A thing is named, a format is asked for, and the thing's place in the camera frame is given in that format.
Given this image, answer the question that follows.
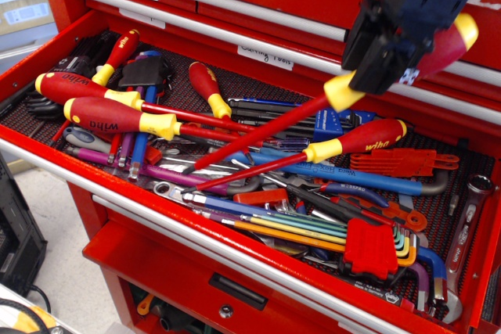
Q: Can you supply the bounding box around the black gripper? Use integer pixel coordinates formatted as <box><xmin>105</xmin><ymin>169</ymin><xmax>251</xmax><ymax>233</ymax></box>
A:
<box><xmin>342</xmin><ymin>0</ymin><xmax>478</xmax><ymax>95</ymax></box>

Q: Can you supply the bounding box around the large red yellow screwdriver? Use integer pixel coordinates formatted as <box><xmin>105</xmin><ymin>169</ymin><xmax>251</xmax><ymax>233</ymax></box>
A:
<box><xmin>183</xmin><ymin>13</ymin><xmax>478</xmax><ymax>174</ymax></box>

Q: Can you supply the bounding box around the red yellow Wiha screwdriver right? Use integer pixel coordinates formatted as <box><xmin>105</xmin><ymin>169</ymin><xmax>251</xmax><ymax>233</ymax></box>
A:
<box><xmin>184</xmin><ymin>119</ymin><xmax>407</xmax><ymax>192</ymax></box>

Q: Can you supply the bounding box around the blue hex key holder set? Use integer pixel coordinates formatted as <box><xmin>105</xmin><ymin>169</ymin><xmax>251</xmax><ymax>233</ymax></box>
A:
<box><xmin>228</xmin><ymin>98</ymin><xmax>377</xmax><ymax>142</ymax></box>

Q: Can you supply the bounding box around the orange feeler gauge set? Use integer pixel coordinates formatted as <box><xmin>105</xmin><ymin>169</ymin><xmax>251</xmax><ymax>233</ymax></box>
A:
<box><xmin>350</xmin><ymin>148</ymin><xmax>460</xmax><ymax>178</ymax></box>

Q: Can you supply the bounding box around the white cutting tools label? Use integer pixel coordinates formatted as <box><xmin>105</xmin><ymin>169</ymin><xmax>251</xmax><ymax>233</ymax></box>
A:
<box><xmin>237</xmin><ymin>45</ymin><xmax>294</xmax><ymax>71</ymax></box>

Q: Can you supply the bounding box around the large blue hex key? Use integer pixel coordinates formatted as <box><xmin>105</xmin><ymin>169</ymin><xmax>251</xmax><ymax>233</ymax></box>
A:
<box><xmin>225</xmin><ymin>150</ymin><xmax>449</xmax><ymax>197</ymax></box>

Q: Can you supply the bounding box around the silver combination wrench right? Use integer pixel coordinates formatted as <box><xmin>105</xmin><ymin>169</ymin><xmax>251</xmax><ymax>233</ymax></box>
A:
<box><xmin>443</xmin><ymin>174</ymin><xmax>495</xmax><ymax>324</ymax></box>

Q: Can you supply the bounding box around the short red yellow screwdriver centre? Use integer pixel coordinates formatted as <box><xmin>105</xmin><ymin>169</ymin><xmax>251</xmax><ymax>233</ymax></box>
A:
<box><xmin>188</xmin><ymin>61</ymin><xmax>255</xmax><ymax>166</ymax></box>

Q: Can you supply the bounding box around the red tool chest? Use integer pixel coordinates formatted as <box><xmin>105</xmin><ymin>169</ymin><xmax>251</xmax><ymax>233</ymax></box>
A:
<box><xmin>1</xmin><ymin>0</ymin><xmax>500</xmax><ymax>333</ymax></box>

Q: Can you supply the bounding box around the small red hex key holder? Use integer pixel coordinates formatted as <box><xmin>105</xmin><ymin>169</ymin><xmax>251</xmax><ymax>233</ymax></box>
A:
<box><xmin>233</xmin><ymin>189</ymin><xmax>288</xmax><ymax>207</ymax></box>

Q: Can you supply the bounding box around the blue L hex key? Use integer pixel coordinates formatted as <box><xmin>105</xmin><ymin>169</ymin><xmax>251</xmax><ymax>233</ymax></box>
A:
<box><xmin>417</xmin><ymin>247</ymin><xmax>448</xmax><ymax>302</ymax></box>

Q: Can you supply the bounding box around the orange long hex key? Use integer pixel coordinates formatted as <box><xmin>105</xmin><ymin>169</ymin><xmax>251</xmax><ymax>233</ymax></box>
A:
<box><xmin>220</xmin><ymin>215</ymin><xmax>418</xmax><ymax>267</ymax></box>

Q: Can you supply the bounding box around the black hex key holder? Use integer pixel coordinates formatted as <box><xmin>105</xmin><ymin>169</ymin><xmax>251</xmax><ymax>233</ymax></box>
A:
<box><xmin>117</xmin><ymin>56</ymin><xmax>172</xmax><ymax>92</ymax></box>

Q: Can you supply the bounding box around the purple L hex key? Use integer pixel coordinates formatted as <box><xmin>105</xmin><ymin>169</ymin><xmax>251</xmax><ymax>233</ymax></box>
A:
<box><xmin>408</xmin><ymin>263</ymin><xmax>430</xmax><ymax>311</ymax></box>

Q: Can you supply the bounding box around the small red yellow screwdriver back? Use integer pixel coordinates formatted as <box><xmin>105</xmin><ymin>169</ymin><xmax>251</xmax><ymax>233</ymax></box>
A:
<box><xmin>92</xmin><ymin>29</ymin><xmax>140</xmax><ymax>86</ymax></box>

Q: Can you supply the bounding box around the long purple hex key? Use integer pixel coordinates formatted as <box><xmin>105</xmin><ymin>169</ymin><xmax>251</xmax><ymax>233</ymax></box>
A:
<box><xmin>66</xmin><ymin>147</ymin><xmax>237</xmax><ymax>196</ymax></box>

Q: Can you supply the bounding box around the silver ratchet wrench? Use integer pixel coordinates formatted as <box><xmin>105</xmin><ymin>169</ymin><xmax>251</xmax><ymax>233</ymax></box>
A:
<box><xmin>153</xmin><ymin>181</ymin><xmax>193</xmax><ymax>204</ymax></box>

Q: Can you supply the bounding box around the black torx key set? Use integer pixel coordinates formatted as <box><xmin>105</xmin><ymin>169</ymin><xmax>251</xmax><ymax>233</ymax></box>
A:
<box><xmin>26</xmin><ymin>31</ymin><xmax>117</xmax><ymax>120</ymax></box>

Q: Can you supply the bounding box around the red yellow Wiha screwdriver front-left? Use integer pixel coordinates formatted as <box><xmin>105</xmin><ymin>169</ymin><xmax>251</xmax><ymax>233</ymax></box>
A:
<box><xmin>63</xmin><ymin>97</ymin><xmax>237</xmax><ymax>142</ymax></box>

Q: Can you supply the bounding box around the red yellow Wiha screwdriver far-left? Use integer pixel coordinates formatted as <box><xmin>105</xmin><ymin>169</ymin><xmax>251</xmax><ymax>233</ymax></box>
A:
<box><xmin>35</xmin><ymin>72</ymin><xmax>254</xmax><ymax>133</ymax></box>

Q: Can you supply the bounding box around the black box on floor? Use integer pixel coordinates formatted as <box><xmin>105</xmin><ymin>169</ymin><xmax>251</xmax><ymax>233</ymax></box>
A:
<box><xmin>1</xmin><ymin>160</ymin><xmax>47</xmax><ymax>296</ymax></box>

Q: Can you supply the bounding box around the grey blue handled screwdriver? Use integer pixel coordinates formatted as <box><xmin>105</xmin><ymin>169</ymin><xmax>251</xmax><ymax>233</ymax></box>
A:
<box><xmin>63</xmin><ymin>126</ymin><xmax>111</xmax><ymax>153</ymax></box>

